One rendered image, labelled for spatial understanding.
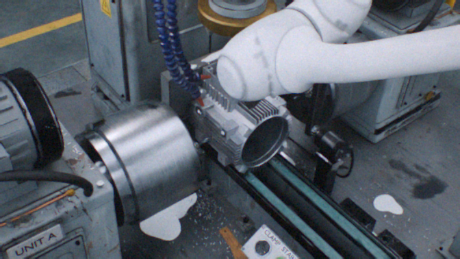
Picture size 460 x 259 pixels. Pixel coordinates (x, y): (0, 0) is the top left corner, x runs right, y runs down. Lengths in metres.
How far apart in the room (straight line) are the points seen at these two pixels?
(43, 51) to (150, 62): 2.18
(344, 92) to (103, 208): 0.71
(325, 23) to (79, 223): 0.59
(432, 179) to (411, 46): 0.99
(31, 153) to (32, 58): 2.55
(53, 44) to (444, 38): 3.07
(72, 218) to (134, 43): 0.51
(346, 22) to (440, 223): 0.84
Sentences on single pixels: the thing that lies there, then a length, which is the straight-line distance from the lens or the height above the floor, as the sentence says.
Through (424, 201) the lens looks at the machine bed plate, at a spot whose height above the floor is 0.80.
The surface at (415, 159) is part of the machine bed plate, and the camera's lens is 1.78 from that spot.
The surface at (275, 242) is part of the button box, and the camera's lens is 1.11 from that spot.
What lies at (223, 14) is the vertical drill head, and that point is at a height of 1.34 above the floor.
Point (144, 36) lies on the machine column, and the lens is 1.41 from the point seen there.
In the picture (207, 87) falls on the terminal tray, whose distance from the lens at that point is 1.42.
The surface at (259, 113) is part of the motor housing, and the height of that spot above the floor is 1.10.
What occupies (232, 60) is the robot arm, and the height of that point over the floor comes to 1.49.
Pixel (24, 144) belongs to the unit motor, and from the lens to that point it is 1.01.
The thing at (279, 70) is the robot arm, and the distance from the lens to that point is 0.82.
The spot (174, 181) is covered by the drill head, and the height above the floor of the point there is 1.07.
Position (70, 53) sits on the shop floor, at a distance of 3.56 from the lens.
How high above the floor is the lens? 1.96
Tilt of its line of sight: 42 degrees down
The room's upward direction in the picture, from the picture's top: 4 degrees clockwise
